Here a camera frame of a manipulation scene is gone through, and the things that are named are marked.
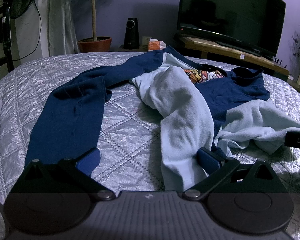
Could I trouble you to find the blue raglan graphic shirt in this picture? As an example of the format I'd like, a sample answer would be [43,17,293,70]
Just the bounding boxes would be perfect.
[25,47,300,191]

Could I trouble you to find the silver quilted bedspread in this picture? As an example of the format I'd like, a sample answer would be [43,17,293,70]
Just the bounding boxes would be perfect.
[0,52,300,239]

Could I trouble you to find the wooden TV stand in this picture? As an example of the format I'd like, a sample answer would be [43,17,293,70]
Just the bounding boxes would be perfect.
[180,37,289,81]

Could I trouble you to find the potted tree in red pot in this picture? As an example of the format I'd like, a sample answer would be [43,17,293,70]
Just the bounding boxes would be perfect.
[77,0,112,53]

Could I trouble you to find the grey curtain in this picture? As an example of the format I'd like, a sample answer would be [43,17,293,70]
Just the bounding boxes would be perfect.
[48,0,78,56]

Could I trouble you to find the orange tissue box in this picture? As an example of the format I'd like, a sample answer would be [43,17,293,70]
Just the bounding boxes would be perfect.
[148,38,166,51]

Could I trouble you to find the black speaker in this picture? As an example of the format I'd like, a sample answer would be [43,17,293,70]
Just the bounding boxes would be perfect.
[123,18,140,49]

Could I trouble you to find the large black television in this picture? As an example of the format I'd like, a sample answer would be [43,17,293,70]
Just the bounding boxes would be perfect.
[177,0,286,59]

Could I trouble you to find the black standing fan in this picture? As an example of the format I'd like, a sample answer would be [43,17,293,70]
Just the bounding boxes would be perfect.
[0,0,42,71]

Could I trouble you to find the white wall socket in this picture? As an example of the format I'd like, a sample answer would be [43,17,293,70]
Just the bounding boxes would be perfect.
[142,36,151,46]

